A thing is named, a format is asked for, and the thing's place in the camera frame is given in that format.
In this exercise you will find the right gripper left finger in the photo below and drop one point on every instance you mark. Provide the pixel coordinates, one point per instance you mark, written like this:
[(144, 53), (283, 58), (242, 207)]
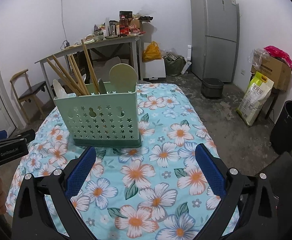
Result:
[(62, 186)]

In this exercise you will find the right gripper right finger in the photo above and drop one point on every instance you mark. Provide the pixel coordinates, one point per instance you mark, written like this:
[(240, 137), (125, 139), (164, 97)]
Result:
[(228, 184)]

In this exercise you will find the metal spoon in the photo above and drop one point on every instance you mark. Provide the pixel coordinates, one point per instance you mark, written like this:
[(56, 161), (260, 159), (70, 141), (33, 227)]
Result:
[(102, 89)]

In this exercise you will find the wooden chair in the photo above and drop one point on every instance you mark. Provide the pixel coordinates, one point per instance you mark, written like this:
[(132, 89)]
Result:
[(30, 93)]

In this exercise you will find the white ceramic spoon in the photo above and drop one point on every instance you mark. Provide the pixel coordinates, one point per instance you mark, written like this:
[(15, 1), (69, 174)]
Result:
[(59, 90)]

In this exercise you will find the floral blue tablecloth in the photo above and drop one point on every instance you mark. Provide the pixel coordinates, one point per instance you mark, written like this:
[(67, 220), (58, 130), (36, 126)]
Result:
[(156, 191)]

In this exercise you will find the green plastic utensil holder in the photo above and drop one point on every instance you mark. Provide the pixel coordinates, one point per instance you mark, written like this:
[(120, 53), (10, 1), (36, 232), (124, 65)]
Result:
[(101, 120)]

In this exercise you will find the black trash bin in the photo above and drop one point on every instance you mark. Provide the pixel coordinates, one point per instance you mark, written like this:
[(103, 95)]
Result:
[(281, 134)]

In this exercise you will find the white rice bag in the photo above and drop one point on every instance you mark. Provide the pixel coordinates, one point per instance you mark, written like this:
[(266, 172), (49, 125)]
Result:
[(257, 93)]

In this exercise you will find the cream round spatula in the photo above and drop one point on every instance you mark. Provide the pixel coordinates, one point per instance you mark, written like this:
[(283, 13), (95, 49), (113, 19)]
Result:
[(123, 78)]

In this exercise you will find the grey metal table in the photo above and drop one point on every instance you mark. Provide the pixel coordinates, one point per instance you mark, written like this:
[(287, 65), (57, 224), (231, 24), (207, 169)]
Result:
[(136, 49)]

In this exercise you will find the cardboard box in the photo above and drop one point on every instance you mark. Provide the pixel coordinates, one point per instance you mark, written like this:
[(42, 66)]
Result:
[(277, 71)]

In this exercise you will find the white foam box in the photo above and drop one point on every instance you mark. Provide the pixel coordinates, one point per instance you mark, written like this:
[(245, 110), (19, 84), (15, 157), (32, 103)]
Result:
[(154, 69)]

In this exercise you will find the pink plastic bag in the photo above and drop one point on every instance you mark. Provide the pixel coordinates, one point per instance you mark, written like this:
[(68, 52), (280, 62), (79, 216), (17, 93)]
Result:
[(278, 53)]

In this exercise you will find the red cola bottle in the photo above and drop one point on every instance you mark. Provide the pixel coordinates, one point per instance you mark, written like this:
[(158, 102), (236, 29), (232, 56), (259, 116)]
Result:
[(123, 26)]

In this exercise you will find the yellow plastic bag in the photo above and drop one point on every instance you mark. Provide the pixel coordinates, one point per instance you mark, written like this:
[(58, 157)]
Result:
[(151, 53)]

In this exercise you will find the grey refrigerator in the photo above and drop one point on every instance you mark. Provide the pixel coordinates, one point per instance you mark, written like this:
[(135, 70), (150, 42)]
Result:
[(215, 33)]

